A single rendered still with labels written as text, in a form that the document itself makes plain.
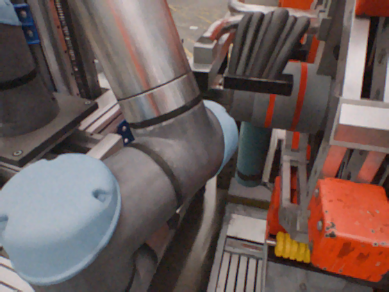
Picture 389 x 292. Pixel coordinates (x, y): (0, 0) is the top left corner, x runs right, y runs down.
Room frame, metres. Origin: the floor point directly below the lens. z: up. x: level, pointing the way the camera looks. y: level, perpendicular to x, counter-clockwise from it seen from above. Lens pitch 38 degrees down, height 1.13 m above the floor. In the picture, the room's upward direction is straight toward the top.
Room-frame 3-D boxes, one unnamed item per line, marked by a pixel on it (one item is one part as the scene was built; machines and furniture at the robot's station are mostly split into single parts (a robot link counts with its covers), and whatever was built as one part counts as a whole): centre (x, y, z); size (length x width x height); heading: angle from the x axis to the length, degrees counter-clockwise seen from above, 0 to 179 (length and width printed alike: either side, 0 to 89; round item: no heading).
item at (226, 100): (0.40, -0.02, 0.93); 0.09 x 0.05 x 0.05; 75
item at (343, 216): (0.21, -0.18, 0.85); 0.09 x 0.08 x 0.07; 165
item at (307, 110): (0.53, -0.19, 0.85); 0.21 x 0.14 x 0.14; 75
